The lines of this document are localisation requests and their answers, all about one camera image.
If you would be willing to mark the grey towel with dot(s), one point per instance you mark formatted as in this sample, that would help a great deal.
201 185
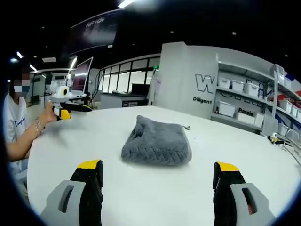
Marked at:
157 143

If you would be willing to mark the grey metal shelf unit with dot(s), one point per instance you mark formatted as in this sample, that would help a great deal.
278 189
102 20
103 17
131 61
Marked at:
258 94

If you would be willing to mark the large dark hanging screen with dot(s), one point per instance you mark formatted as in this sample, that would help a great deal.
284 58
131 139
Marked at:
94 30

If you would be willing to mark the grey printed partition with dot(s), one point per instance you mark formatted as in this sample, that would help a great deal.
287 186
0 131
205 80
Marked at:
183 77

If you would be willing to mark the row of white storage boxes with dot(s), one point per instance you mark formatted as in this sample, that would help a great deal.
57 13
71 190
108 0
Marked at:
247 88

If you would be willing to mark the person's left hand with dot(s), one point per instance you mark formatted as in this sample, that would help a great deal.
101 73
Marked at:
50 114

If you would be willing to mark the small white yellow gripper device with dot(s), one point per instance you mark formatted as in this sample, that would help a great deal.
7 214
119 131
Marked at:
274 137

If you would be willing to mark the desktop monitor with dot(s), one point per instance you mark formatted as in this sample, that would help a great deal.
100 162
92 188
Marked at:
81 75

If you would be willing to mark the person's white shirt torso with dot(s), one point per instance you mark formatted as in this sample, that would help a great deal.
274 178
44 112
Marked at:
14 127

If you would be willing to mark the dark service counter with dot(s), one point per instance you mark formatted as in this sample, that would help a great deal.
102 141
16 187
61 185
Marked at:
124 100

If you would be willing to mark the yellow black gripper tip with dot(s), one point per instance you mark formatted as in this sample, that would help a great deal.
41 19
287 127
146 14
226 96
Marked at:
86 108

